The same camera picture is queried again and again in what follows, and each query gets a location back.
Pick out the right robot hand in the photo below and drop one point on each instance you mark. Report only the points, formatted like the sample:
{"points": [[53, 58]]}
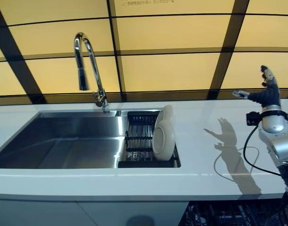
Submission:
{"points": [[269, 95]]}

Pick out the small beige plate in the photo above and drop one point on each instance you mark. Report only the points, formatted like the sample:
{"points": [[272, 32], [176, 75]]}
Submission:
{"points": [[166, 114]]}

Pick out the large beige plate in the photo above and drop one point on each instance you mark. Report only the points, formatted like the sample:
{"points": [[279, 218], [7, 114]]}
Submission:
{"points": [[164, 141]]}

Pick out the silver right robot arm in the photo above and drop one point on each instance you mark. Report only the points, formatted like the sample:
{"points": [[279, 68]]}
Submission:
{"points": [[279, 143]]}

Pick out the black sink drying rack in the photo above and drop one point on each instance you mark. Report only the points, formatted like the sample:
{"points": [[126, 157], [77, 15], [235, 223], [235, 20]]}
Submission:
{"points": [[139, 141]]}

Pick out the chrome kitchen faucet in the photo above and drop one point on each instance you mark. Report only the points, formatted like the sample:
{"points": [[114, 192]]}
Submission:
{"points": [[95, 68]]}

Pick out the stainless steel sink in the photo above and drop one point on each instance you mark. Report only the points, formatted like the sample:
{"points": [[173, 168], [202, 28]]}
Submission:
{"points": [[64, 139]]}

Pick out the white cabinet front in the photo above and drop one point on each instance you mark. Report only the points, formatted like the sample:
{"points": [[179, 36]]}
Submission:
{"points": [[64, 213]]}

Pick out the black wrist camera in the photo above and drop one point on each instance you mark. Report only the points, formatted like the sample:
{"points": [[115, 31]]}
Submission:
{"points": [[252, 118]]}

